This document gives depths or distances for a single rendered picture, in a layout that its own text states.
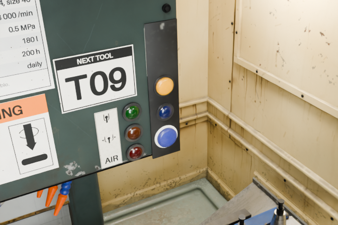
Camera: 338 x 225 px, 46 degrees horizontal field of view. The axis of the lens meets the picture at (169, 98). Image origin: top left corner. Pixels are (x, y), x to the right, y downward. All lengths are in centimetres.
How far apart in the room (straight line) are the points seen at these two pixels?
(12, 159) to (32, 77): 11
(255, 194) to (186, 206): 44
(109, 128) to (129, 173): 142
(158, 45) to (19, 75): 17
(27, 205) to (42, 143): 87
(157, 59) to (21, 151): 20
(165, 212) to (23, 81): 163
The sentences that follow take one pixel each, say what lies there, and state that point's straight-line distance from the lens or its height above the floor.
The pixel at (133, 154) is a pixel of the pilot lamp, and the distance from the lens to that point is 56.
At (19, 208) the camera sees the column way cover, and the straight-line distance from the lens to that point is 138.
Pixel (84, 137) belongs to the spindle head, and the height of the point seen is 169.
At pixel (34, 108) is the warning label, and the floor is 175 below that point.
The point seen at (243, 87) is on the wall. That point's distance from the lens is 167.
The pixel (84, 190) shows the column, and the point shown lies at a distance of 145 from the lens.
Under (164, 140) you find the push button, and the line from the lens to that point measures 57.
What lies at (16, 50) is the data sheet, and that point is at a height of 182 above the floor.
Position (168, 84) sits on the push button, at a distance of 53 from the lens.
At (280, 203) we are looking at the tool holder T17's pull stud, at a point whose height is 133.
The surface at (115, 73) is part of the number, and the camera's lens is 50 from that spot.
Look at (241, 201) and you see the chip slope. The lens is 176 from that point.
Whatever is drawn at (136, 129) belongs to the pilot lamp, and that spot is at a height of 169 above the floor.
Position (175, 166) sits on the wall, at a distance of 205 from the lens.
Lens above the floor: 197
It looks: 27 degrees down
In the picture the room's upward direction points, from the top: 2 degrees counter-clockwise
